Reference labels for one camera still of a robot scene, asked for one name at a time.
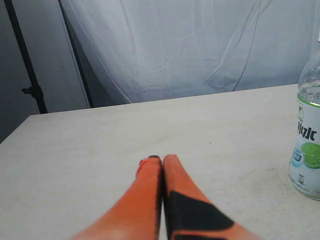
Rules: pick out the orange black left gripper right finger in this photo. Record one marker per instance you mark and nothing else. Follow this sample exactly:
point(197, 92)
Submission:
point(189, 214)

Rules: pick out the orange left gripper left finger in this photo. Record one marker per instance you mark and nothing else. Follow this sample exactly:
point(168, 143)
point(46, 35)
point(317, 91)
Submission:
point(137, 214)

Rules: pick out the clear labelled water bottle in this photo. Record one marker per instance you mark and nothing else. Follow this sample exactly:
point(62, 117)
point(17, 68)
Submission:
point(304, 165)

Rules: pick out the black light stand pole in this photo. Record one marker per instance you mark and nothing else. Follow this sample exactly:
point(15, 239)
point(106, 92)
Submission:
point(35, 89)

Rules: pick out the white backdrop cloth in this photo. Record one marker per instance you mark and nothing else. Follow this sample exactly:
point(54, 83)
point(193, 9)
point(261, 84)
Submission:
point(146, 50)

